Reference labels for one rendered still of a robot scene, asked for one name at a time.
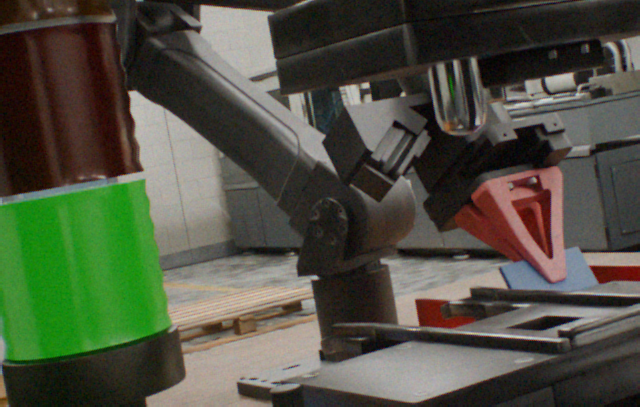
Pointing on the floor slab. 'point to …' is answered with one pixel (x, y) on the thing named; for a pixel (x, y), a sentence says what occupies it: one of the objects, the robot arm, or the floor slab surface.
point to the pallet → (195, 315)
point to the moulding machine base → (606, 128)
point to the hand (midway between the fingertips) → (550, 272)
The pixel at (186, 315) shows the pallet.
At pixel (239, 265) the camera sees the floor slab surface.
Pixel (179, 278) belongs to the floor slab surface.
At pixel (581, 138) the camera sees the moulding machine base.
